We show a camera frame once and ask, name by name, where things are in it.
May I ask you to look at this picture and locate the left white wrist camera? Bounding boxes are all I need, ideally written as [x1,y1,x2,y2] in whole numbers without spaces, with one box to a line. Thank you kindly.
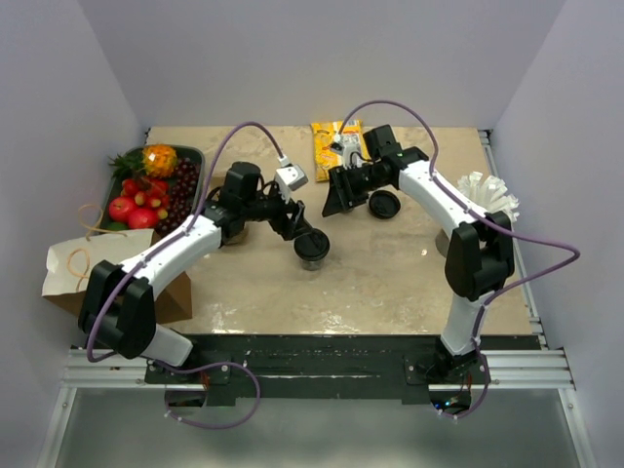
[274,155,308,202]

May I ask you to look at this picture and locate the cardboard cup carrier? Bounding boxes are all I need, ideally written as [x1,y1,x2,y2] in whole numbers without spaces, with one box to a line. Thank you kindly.
[223,227,249,246]

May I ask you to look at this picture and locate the aluminium frame rail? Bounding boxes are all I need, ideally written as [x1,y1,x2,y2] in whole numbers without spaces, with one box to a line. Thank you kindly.
[61,349,574,390]

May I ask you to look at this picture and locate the small red fruits cluster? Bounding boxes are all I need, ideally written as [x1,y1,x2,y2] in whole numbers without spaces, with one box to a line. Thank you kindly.
[121,177,170,220]

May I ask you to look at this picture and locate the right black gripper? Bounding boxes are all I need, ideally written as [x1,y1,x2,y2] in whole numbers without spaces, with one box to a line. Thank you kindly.
[323,164,389,218]

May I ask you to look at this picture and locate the red apple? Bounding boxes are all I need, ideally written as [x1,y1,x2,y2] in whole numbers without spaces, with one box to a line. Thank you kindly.
[127,208,159,229]
[108,196,137,223]

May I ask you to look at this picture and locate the grey straw holder cup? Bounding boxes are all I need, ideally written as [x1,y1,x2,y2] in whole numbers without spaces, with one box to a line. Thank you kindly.
[435,230,449,257]

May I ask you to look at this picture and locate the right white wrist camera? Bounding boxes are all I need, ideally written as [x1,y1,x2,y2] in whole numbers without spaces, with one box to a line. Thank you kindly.
[330,133,364,169]

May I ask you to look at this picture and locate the orange toy pineapple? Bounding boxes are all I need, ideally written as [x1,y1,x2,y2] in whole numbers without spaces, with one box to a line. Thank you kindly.
[141,144,177,178]

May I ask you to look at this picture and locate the green lime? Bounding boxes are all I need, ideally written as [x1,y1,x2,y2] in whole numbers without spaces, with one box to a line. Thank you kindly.
[105,221,129,232]

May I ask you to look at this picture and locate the black fruit tray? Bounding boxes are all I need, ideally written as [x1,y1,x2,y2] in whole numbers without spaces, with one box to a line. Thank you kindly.
[101,145,204,227]

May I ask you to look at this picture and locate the black cup lid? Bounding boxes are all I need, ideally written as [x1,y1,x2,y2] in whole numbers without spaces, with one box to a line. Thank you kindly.
[368,190,402,220]
[293,228,331,261]

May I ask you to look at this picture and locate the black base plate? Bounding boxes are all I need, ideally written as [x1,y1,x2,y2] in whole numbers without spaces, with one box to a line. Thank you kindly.
[143,333,543,409]

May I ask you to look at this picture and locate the purple grapes bunch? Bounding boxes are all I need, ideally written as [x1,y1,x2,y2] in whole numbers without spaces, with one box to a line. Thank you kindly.
[155,158,201,237]

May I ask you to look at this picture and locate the brown paper bag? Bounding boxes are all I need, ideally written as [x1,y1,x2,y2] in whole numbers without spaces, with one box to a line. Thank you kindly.
[41,204,193,325]

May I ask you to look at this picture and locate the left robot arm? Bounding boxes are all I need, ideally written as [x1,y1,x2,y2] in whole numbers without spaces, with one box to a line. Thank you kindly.
[78,162,313,382]

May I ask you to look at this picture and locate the dark coffee cup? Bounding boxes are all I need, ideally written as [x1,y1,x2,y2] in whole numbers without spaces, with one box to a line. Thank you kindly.
[299,257,325,271]

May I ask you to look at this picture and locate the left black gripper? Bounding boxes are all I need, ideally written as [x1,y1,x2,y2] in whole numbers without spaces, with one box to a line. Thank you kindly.
[243,181,313,241]

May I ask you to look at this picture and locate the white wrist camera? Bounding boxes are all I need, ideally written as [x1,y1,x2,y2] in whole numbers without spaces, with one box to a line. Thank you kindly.
[274,155,308,202]
[330,133,364,169]

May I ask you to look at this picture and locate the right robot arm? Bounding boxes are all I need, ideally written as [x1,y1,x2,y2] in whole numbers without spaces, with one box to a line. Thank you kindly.
[322,125,515,383]

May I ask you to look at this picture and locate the yellow snack bag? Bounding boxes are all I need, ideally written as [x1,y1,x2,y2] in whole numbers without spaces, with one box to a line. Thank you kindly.
[311,119,369,182]

